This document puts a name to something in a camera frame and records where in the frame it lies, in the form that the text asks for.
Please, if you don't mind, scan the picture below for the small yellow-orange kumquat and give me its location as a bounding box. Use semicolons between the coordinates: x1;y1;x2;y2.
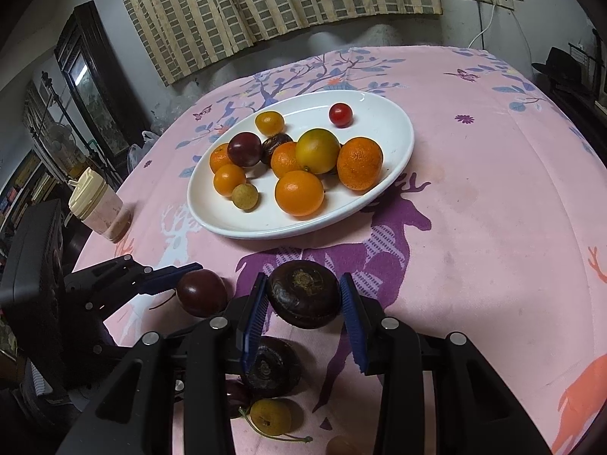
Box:
255;111;285;136

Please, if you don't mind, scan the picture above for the rough-skinned mandarin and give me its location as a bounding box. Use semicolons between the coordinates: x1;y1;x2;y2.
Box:
337;136;383;191

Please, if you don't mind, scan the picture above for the dark purple plum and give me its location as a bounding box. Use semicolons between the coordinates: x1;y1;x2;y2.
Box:
227;132;263;168
176;268;228;318

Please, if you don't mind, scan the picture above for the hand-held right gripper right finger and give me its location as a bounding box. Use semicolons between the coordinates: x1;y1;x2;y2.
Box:
338;272;554;455

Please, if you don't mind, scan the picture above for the tan longan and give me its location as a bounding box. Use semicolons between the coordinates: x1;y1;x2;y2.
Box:
231;183;259;212

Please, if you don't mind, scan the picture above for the red cherry tomato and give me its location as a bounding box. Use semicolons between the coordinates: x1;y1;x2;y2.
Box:
329;103;354;128

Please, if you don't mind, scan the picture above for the dark red cherry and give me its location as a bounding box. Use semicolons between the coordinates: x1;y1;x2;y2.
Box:
225;379;252;420

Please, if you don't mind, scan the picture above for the row of books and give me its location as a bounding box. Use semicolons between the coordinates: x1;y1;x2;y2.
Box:
0;152;62;229

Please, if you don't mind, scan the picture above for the dark brown water chestnut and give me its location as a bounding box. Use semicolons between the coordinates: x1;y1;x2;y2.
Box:
261;133;294;168
239;336;302;398

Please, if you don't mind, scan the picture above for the dark mangosteen front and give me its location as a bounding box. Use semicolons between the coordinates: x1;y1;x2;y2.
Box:
266;260;341;329

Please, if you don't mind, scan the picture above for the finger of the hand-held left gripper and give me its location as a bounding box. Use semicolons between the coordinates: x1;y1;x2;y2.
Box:
65;254;206;317
160;339;190;393

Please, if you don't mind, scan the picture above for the yellow-green citrus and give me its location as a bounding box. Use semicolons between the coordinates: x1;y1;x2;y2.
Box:
295;128;341;174

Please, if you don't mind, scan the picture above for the person's right hand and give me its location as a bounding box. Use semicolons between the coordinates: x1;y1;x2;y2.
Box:
326;436;362;455

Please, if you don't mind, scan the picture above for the yellow cherry with stem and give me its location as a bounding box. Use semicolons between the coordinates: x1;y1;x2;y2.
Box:
239;398;314;444

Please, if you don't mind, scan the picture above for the smooth round orange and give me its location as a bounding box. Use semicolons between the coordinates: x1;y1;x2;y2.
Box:
275;169;326;217

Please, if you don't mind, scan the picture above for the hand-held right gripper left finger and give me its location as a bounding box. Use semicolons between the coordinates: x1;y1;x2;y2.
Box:
57;272;270;455

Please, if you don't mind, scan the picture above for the black hat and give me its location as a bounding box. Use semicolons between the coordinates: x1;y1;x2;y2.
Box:
531;47;593;91

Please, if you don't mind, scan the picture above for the beige checked curtain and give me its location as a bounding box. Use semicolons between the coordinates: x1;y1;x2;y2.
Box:
110;0;444;87

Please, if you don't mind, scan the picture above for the white power cable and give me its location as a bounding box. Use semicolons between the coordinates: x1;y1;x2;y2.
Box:
467;2;500;50

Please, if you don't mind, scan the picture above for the pink deer-print tablecloth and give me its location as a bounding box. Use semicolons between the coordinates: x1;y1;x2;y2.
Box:
71;45;607;455

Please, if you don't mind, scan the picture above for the clear plastic bag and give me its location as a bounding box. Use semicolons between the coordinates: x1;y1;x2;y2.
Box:
127;130;158;168

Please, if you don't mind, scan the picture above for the white oval plate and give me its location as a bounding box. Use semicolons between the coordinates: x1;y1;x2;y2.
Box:
186;90;415;240

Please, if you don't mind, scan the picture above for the small orange mandarin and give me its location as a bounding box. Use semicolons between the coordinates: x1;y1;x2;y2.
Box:
209;143;234;174
213;164;247;197
270;141;304;178

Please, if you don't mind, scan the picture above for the clear jar with cream lid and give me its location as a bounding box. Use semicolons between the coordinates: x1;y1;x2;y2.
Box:
69;168;131;242

